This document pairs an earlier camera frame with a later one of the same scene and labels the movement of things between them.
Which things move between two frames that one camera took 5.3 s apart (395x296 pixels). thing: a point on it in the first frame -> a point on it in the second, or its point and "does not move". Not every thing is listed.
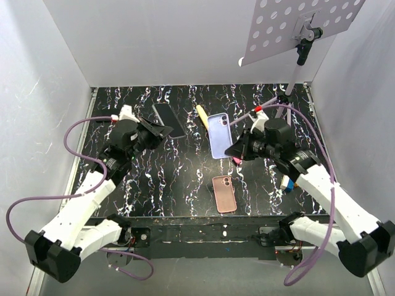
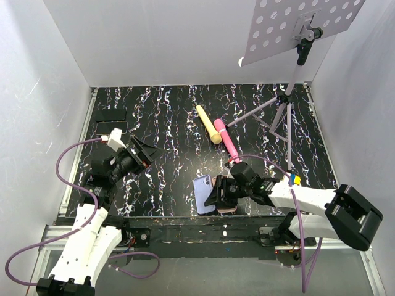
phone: (169, 119) -> (106, 127)
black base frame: (202, 238) does not move
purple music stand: (278, 24) does not move
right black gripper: (241, 147) -> (225, 201)
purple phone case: (220, 134) -> (203, 187)
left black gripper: (156, 131) -> (146, 155)
